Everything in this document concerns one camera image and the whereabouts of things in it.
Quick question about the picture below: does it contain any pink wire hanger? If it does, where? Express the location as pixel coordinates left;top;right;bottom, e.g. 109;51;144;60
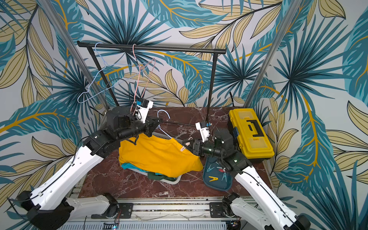
130;44;156;112

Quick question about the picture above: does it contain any left aluminium frame post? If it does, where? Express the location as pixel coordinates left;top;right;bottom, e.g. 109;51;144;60
37;1;100;94

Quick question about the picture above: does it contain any turquoise printed t-shirt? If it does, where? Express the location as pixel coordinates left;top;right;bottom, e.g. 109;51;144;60
121;163;165;177

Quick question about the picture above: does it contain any aluminium frame post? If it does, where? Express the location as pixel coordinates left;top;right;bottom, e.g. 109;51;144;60
37;1;100;94
243;0;301;108

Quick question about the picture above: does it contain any light blue wire hanger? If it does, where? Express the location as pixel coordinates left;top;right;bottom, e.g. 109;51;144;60
77;41;134;107

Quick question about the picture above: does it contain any pale blue wire hanger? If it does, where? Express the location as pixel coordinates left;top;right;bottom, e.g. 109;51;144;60
156;109;173;140

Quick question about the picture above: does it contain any black clothes rack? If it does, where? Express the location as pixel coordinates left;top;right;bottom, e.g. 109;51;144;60
77;41;227;123

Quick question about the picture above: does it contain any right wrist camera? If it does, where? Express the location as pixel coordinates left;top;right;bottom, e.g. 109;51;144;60
195;121;212;143

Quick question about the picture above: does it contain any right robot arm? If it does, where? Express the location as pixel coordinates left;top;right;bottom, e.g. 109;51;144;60
184;129;311;230

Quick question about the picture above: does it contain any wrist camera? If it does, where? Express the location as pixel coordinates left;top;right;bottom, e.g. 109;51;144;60
135;98;153;124
195;121;212;143

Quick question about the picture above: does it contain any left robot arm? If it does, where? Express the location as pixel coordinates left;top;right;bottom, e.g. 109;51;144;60
15;106;162;230

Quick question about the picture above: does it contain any dark teal plastic tray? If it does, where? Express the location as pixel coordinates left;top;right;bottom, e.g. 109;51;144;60
203;157;233;191

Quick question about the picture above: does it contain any dark green t-shirt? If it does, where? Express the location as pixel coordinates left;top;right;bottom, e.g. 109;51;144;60
147;172;176;182

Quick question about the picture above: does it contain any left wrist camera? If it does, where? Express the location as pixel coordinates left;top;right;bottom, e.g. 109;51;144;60
135;98;153;124

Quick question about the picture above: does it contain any yellow black toolbox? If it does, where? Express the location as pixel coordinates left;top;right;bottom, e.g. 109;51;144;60
229;108;275;160

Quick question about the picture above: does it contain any yellow t-shirt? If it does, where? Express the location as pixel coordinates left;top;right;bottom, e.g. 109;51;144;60
118;134;203;178

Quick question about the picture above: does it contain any yellow clothespin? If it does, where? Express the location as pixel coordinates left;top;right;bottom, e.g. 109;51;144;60
209;176;219;182

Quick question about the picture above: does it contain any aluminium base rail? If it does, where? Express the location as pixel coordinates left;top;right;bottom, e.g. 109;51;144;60
43;196;294;230

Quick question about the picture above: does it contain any beige pink clothespin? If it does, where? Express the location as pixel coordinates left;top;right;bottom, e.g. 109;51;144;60
180;141;190;151

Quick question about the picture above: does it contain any right aluminium frame post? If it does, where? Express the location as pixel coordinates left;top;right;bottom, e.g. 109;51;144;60
243;0;301;108

